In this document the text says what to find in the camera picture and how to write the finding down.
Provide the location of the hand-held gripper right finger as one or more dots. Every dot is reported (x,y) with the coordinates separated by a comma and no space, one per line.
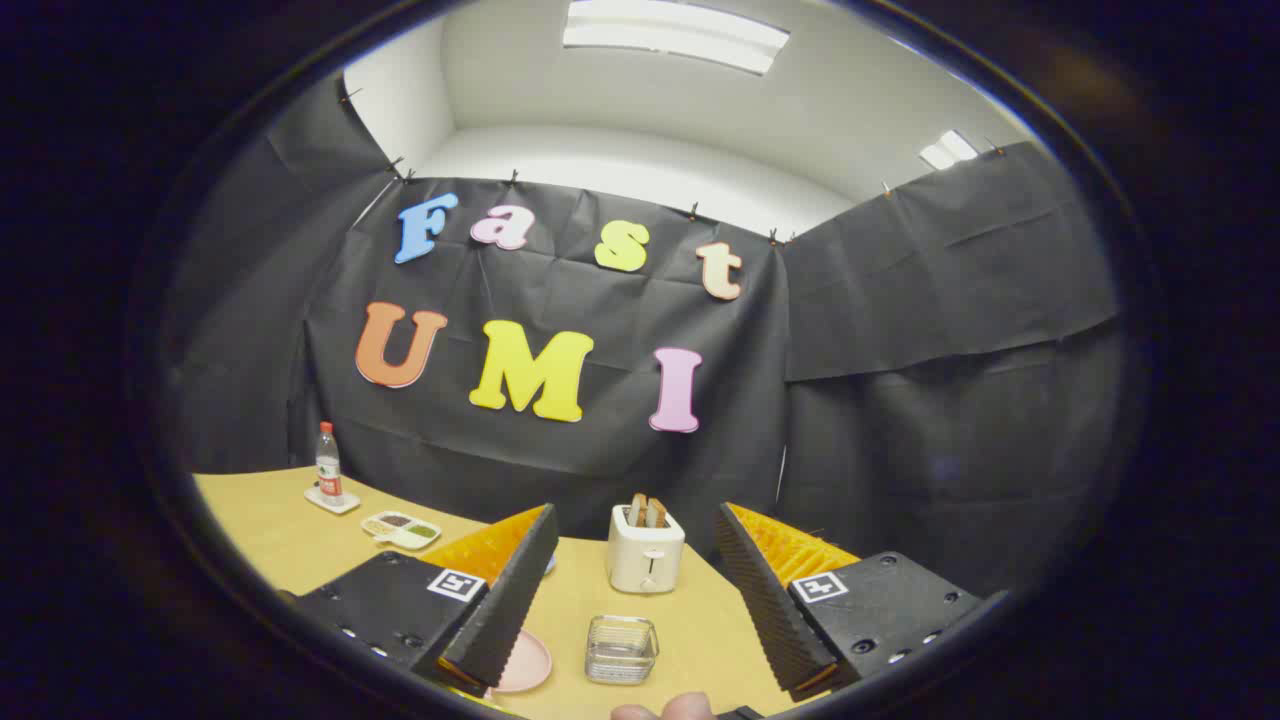
(765,610)

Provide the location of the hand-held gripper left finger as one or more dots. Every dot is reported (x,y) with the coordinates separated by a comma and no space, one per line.
(510,600)

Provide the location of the pink plate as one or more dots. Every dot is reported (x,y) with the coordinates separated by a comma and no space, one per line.
(527,665)

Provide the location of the white toaster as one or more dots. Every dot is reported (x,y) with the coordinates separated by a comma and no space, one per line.
(645,560)

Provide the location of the white divided seasoning dish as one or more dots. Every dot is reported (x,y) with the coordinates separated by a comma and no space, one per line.
(400,530)

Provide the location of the brown toast slice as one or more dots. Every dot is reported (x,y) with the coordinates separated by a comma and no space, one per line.
(656,513)
(636,510)

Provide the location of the small white square tray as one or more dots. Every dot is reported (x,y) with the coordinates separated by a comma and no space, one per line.
(345,503)

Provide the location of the clear water bottle red label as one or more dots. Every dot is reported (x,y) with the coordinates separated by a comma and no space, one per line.
(328,470)

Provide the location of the small ceiling light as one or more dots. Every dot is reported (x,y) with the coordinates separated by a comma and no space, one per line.
(948,150)

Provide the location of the long ceiling light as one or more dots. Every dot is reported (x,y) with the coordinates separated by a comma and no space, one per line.
(675,35)

